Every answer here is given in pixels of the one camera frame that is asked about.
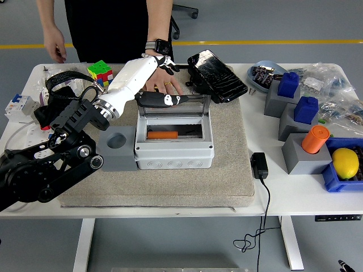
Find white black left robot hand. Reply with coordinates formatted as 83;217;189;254
106;55;191;111

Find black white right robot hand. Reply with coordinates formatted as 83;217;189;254
337;258;354;272

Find person's right hand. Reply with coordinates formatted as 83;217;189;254
44;27;67;63

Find person's left hand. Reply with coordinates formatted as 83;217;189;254
143;66;184;96

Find clear hinged box lid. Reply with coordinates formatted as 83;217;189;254
137;95;212;118

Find grey electrical junction box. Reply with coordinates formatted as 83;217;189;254
133;116;215;171

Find large colourful puzzle cube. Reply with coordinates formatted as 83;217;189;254
87;60;114;87

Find black wrist watch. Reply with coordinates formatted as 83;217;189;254
146;39;172;55

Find white label packets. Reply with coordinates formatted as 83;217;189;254
38;76;86;100

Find black office chair base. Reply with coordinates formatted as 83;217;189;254
170;4;199;40

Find black table control panel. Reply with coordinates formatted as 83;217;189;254
314;214;362;222

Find person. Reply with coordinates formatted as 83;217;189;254
64;0;151;64

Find white table leg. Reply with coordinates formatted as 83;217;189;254
279;215;305;270
73;218;96;272

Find white circuit breaker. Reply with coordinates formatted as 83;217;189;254
5;93;40;123

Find black cloth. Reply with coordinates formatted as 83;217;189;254
33;86;71;131

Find grey block with round hole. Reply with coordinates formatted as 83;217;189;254
281;133;333;176
98;125;139;172

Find blue plastic bin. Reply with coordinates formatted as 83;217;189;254
322;137;363;193

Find light blue bowl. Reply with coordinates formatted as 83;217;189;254
247;59;289;94

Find dark small packets pile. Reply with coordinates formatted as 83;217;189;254
252;65;283;87

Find yellow lemon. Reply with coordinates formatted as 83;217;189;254
331;147;360;180

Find grey-brown fabric mat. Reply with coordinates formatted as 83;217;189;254
55;63;255;209

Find grey holder block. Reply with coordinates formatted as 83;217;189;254
264;82;301;117
278;103;320;142

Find blue plastic block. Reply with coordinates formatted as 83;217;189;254
293;96;319;125
277;72;301;99

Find black power adapter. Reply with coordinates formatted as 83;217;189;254
251;152;269;180

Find glossy black case with strap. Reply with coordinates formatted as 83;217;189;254
175;49;249;105

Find thin white cable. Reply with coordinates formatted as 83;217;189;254
2;120;38;145

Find black adapter cord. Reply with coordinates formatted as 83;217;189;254
233;178;281;272

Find thick white power cord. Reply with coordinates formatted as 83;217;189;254
5;198;28;213

